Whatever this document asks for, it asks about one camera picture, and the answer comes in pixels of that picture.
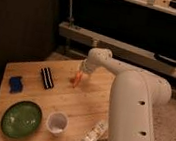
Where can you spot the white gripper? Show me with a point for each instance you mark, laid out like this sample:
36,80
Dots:
85,66

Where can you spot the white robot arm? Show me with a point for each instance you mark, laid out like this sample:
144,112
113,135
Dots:
133,93

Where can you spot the black white striped block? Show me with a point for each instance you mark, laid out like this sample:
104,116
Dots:
47,78

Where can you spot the grey metal beam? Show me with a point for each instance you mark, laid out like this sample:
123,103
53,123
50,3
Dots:
120,49

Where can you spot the white plastic cup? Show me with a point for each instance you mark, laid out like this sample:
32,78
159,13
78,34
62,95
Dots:
57,123

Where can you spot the clear plastic bottle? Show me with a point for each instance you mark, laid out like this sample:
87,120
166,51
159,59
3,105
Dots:
97,131

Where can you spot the blue sponge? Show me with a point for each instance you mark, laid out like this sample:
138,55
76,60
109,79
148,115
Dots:
15,84

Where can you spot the green bowl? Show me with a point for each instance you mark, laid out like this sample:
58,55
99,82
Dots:
21,119

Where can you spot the metal pole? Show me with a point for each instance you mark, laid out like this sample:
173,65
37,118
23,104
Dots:
71,19

